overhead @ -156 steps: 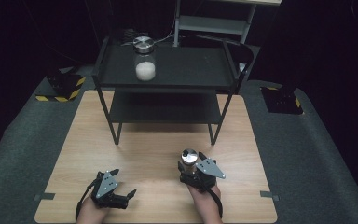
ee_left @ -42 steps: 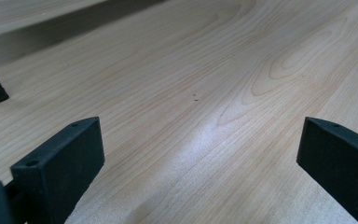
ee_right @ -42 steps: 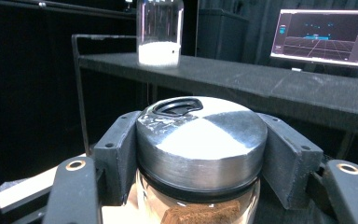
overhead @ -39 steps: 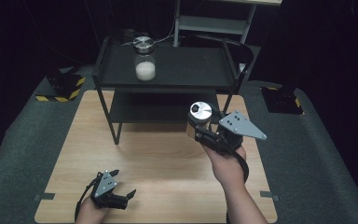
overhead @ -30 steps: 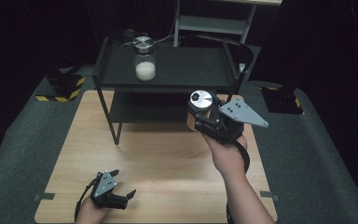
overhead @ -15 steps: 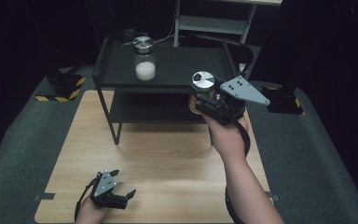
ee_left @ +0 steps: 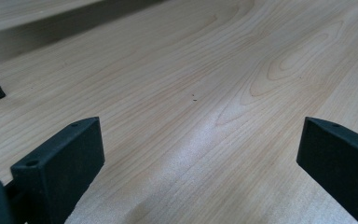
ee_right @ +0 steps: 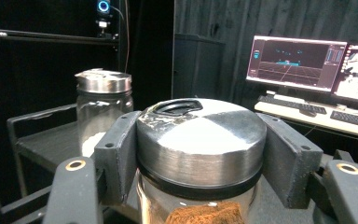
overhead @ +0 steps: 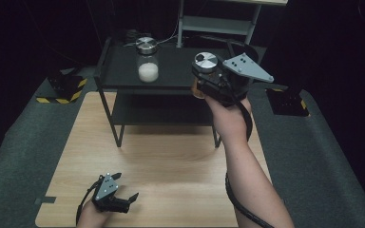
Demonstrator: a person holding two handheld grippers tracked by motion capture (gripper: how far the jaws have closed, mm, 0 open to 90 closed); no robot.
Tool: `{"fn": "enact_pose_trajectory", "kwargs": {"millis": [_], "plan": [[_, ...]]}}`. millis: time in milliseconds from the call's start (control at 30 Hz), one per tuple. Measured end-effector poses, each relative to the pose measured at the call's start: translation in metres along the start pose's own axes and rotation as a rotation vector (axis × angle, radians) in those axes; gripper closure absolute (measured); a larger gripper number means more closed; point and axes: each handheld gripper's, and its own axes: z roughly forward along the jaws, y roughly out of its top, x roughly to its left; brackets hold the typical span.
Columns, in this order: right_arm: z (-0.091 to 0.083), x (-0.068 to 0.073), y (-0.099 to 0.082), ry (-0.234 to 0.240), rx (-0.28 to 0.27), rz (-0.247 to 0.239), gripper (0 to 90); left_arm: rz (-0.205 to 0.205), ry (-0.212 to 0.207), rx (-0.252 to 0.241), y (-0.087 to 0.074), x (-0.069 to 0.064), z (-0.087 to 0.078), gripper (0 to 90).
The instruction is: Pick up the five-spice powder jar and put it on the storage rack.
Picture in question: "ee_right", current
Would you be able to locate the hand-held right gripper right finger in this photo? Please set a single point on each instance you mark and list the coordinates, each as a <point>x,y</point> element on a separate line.
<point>287,161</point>

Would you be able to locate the glass jar with white powder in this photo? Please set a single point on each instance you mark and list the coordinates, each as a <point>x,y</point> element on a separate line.
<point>102,81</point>

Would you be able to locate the glass jar with brown powder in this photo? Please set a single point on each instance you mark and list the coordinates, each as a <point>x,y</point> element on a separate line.
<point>199,140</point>

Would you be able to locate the black metal rack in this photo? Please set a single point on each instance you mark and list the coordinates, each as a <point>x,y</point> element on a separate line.
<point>52,140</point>

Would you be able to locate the white desk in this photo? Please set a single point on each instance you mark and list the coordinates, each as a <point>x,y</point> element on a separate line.
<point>292,116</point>

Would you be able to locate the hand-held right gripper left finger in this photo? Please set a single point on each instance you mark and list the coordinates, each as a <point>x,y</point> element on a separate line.
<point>118,155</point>

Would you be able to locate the black horizontal metal bar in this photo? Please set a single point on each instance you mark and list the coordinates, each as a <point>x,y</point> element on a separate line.
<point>43,37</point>

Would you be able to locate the black computer mouse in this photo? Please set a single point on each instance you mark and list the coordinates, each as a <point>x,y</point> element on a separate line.
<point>307,113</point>

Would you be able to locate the black keyboard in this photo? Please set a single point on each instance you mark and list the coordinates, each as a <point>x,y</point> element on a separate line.
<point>292,105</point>
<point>354,119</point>

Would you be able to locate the computer monitor with dark screen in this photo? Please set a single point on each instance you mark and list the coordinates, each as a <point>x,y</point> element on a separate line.
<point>295,62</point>

